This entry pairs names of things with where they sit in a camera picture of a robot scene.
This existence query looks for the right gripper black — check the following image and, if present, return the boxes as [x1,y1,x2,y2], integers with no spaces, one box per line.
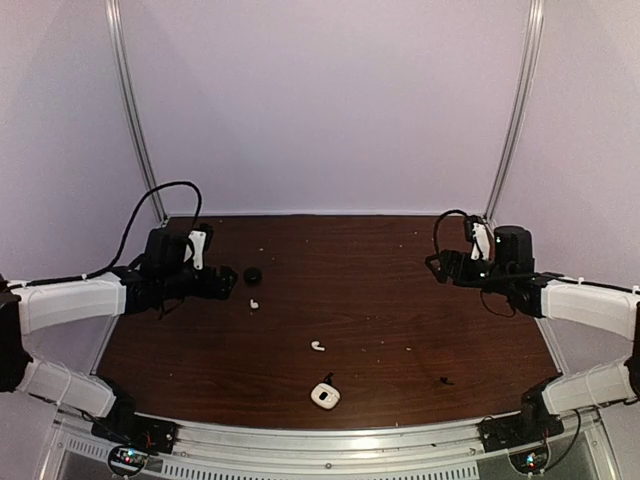
[425,250,513,296]

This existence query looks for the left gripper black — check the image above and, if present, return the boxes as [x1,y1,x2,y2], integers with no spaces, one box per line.
[160,265,238,300]

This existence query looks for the white earbud charging case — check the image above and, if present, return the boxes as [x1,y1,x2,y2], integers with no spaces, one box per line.
[310,382,341,410]

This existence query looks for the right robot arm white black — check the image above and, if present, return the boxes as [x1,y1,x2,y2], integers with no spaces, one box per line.
[425,216,639,442]

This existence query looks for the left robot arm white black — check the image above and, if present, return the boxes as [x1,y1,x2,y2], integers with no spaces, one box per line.
[1,224,238,444]

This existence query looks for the black round cap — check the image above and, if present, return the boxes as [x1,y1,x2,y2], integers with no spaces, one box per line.
[243,267,263,285]

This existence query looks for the left circuit board with leds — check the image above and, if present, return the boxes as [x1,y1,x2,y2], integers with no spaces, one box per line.
[107,445,149,476]

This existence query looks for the circuit board with leds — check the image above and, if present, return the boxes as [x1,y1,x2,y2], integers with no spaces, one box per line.
[107,445,149,476]
[509,447,550,475]

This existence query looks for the right circuit board with leds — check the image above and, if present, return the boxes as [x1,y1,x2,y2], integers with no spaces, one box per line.
[509,447,550,475]

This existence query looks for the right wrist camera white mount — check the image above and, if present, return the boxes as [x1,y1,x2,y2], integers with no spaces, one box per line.
[464,215,492,260]

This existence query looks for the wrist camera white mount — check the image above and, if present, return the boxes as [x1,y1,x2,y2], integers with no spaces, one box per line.
[184,223,214,271]
[464,215,492,260]

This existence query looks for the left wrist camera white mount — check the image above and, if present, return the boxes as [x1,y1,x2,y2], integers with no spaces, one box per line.
[184,223,214,271]

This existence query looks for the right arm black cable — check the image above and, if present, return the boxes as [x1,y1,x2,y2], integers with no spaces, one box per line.
[431,208,516,319]

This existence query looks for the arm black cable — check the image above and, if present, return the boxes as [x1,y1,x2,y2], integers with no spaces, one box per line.
[22,180,204,289]
[431,208,516,319]

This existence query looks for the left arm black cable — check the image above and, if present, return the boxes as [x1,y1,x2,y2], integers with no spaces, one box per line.
[22,180,204,289]

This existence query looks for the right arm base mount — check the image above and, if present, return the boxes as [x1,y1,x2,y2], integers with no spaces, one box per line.
[477,413,564,453]

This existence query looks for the front aluminium rail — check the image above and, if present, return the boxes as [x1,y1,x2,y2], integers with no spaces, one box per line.
[47,404,611,480]

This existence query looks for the right aluminium frame post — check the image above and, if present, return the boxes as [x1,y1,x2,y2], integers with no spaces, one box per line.
[484,0,545,226]

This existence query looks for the aluminium frame post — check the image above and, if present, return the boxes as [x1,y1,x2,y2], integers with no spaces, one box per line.
[103,0,169,224]
[484,0,545,226]

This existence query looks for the left aluminium frame post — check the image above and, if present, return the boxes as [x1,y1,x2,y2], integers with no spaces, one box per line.
[103,0,169,224]

